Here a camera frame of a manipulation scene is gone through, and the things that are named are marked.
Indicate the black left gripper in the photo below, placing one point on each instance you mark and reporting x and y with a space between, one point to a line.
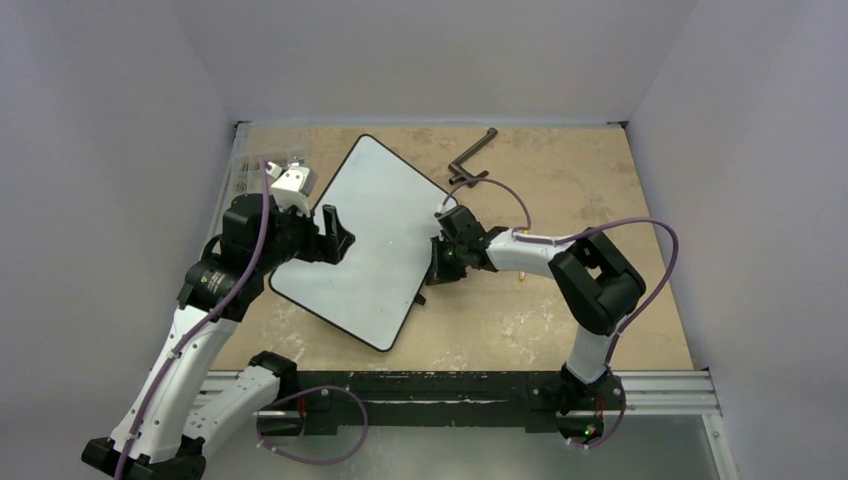
323 247

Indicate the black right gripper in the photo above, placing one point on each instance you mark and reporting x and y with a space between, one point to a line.
448 250

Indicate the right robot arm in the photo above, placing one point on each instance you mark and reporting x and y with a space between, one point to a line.
600 287

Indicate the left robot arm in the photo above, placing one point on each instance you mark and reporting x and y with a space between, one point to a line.
161 436

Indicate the clear plastic screw box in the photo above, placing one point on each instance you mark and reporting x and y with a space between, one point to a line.
246 169

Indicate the white whiteboard black frame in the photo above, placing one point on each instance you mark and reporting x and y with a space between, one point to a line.
389 206

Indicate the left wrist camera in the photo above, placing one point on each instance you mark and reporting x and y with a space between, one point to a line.
294 183

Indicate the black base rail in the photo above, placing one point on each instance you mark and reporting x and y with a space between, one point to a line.
320 402

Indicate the aluminium frame rail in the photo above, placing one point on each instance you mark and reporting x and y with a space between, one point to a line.
647 392

